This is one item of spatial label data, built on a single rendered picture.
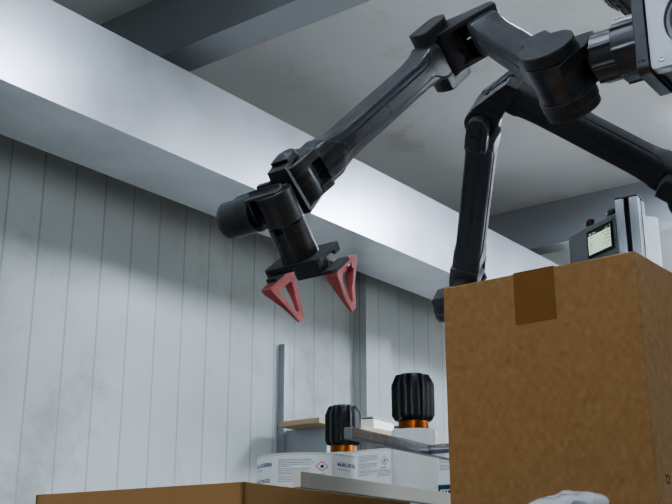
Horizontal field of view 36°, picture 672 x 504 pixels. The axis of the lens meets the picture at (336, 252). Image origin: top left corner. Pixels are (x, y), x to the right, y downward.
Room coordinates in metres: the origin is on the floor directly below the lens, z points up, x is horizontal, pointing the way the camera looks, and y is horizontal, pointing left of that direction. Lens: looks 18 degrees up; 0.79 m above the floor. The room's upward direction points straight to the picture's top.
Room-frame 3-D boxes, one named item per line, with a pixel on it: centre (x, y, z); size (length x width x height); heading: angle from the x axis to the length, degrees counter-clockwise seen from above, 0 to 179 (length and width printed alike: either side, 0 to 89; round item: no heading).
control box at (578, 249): (2.00, -0.56, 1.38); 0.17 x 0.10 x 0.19; 22
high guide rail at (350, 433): (1.70, -0.30, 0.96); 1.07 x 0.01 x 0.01; 147
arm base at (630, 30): (1.22, -0.38, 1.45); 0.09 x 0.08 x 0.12; 143
